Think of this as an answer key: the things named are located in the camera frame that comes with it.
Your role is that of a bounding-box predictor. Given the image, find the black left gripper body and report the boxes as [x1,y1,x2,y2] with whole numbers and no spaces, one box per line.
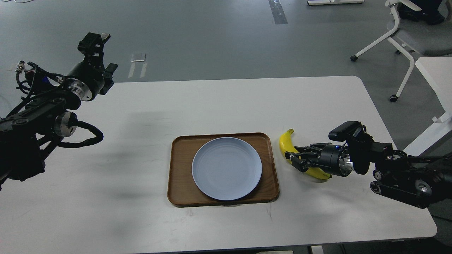
[66,62,106,101]

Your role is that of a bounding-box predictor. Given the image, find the white grey office chair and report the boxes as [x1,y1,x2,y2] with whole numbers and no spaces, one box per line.
[350,0,452,103]

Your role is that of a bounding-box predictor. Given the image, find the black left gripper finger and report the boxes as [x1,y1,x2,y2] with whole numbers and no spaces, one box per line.
[77,32,111,69]
[103,63,118,95]

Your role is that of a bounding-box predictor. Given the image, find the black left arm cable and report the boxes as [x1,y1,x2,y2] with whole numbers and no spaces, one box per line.
[56,121,104,149]

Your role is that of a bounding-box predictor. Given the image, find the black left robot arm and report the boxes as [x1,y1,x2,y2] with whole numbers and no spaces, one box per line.
[0,32,118,183]

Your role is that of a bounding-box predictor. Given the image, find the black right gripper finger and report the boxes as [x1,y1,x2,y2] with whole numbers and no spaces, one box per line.
[285,143,331,159]
[289,155,318,173]

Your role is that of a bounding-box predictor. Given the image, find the white side table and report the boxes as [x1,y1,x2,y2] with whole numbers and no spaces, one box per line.
[404,56,452,156]

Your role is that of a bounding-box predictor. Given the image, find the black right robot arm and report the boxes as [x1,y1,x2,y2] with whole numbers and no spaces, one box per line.
[279,121,452,208]

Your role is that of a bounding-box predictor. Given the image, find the yellow banana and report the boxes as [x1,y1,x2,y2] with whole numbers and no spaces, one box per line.
[278,129,332,180]

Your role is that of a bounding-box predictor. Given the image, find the white table base far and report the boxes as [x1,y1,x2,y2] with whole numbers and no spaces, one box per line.
[307,0,365,6]

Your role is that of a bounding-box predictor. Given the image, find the brown wooden tray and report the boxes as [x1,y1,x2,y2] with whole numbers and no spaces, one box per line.
[167,132,280,207]

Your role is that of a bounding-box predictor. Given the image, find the light blue plate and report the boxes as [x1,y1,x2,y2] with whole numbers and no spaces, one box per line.
[191,137,263,201]

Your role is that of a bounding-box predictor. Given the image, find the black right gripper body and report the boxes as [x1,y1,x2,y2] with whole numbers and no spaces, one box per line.
[316,144,353,177]

